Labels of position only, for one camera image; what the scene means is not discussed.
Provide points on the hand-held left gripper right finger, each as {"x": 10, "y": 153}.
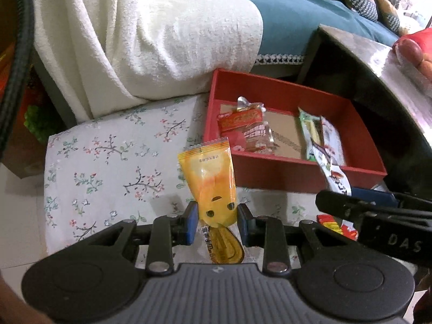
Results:
{"x": 243, "y": 226}

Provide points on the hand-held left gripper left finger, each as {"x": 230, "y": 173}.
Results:
{"x": 192, "y": 224}

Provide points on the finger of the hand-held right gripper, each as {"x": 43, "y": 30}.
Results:
{"x": 374, "y": 195}
{"x": 344, "y": 206}

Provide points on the brown white snack packet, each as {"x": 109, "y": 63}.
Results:
{"x": 337, "y": 179}

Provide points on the yellow orange snack packet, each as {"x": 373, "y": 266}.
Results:
{"x": 209, "y": 175}

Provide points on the red cardboard box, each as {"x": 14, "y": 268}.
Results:
{"x": 270, "y": 172}

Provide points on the white red snack packet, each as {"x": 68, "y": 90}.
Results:
{"x": 332, "y": 138}

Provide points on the green yellow snack packet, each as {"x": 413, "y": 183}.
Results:
{"x": 310, "y": 131}

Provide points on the red orange snack packet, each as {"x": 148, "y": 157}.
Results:
{"x": 239, "y": 119}

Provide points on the red yellow snack packet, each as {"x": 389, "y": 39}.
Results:
{"x": 332, "y": 224}

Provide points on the floral table cloth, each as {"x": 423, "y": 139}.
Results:
{"x": 101, "y": 162}

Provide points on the glass fruit bowl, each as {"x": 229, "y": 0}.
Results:
{"x": 422, "y": 86}

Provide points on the grey marble coffee table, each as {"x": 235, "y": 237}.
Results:
{"x": 378, "y": 60}

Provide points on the red apple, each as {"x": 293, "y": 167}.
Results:
{"x": 408, "y": 52}

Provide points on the red plastic bag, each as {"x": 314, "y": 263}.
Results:
{"x": 422, "y": 38}

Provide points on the green leafy object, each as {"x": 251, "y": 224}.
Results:
{"x": 42, "y": 125}

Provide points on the white blanket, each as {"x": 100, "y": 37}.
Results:
{"x": 135, "y": 40}

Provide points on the teal sofa cover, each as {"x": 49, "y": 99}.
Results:
{"x": 287, "y": 17}

